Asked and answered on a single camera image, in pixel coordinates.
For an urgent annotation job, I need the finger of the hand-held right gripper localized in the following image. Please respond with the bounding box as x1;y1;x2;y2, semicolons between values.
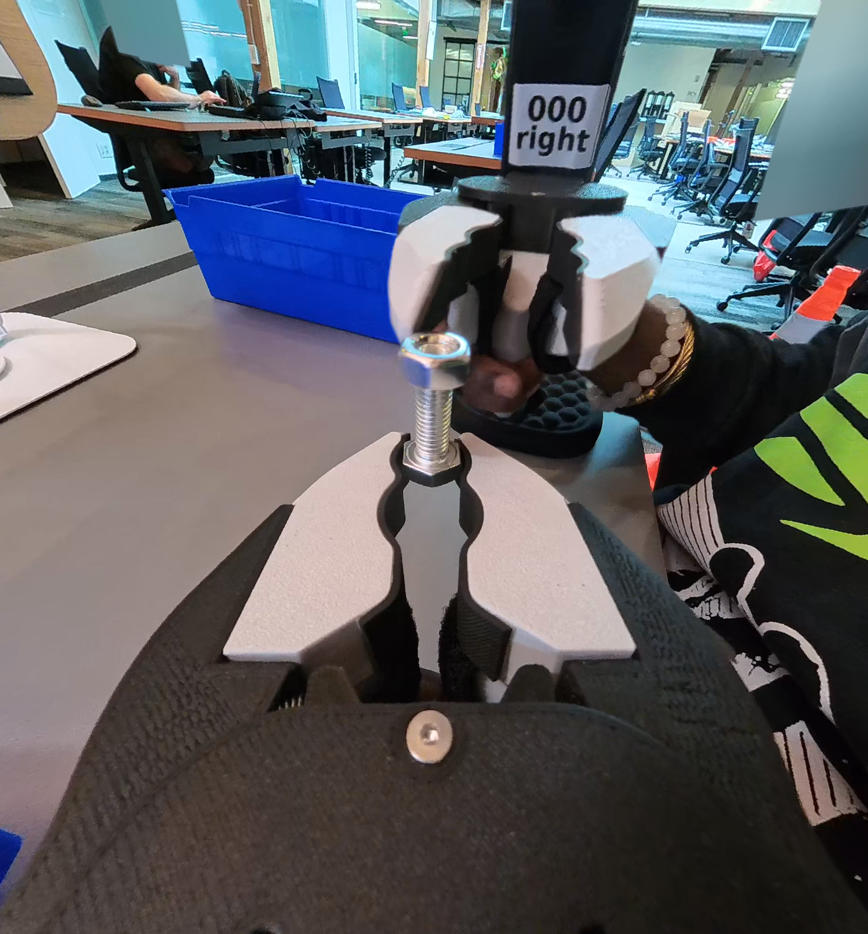
389;206;504;340
560;215;661;372

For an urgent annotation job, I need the large silver hex bolt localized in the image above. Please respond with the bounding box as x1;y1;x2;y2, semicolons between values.
402;387;465;486

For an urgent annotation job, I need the black office chair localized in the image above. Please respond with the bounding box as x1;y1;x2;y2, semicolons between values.
56;40;216;191

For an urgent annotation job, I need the row of black office chairs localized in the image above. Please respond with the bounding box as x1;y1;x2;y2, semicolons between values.
602;88;868;307

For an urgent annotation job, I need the person's right forearm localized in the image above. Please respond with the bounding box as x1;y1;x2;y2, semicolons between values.
623;306;868;490

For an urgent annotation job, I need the person's right hand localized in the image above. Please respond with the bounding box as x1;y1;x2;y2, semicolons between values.
434;295;686;418

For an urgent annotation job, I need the gold bangle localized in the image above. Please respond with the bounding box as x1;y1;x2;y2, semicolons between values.
634;321;696;406

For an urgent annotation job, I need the white bead bracelet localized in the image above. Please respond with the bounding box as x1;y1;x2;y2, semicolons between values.
587;294;689;410

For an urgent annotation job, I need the black honeycomb wrist pad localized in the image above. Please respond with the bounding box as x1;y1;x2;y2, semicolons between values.
452;368;604;459

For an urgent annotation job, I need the wooden office desk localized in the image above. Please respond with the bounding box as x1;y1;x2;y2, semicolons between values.
58;102;384;227
403;137;508;183

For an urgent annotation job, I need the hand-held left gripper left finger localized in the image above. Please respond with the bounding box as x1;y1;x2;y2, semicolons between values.
224;432;413;664

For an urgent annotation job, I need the instruction sign board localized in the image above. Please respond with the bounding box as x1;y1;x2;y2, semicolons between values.
0;0;59;141

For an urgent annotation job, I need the silver hex nut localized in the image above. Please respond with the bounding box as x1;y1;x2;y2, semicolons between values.
397;332;473;392

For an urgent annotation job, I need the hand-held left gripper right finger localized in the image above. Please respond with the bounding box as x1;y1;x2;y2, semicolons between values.
457;431;638;684

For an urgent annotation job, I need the white document stand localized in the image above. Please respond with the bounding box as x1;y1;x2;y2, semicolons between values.
0;84;138;437

